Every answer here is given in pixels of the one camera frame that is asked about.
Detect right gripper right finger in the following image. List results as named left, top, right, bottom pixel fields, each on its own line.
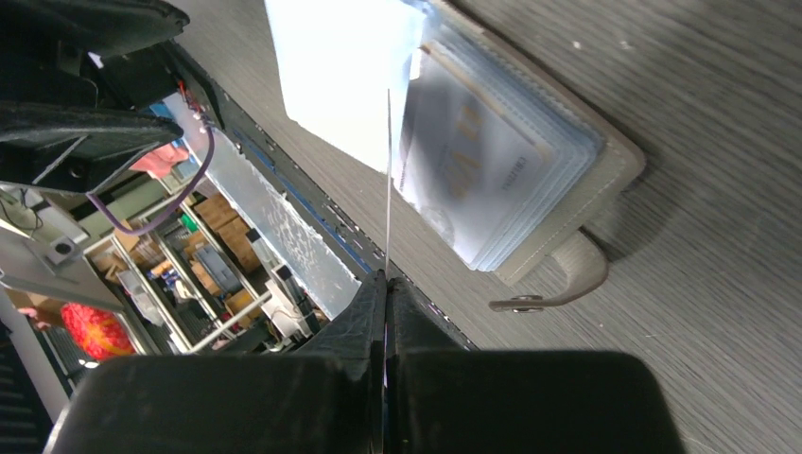
left=386, top=279, right=685, bottom=453

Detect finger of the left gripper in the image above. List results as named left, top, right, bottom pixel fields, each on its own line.
left=1, top=1, right=190, bottom=100
left=1, top=101, right=183, bottom=194

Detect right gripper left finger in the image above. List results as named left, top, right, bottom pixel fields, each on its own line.
left=45, top=271, right=388, bottom=453

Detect clear grey card holder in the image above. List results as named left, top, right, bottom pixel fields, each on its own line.
left=392, top=1, right=646, bottom=313

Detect silver VIP card front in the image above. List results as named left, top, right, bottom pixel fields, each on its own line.
left=398, top=51, right=554, bottom=265

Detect silver vip card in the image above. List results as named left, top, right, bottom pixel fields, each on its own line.
left=384, top=89, right=393, bottom=277
left=398, top=51, right=554, bottom=265

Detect silver VIP card back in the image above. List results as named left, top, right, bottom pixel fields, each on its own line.
left=384, top=89, right=393, bottom=277

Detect background storage shelves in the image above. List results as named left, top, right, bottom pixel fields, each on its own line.
left=0, top=175, right=327, bottom=358

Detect red mesh bag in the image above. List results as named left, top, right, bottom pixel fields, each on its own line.
left=61, top=303, right=136, bottom=362

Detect aluminium rail frame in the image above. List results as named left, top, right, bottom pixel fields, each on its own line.
left=163, top=94, right=365, bottom=321

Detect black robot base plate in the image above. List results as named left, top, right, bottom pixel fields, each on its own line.
left=163, top=40, right=480, bottom=352

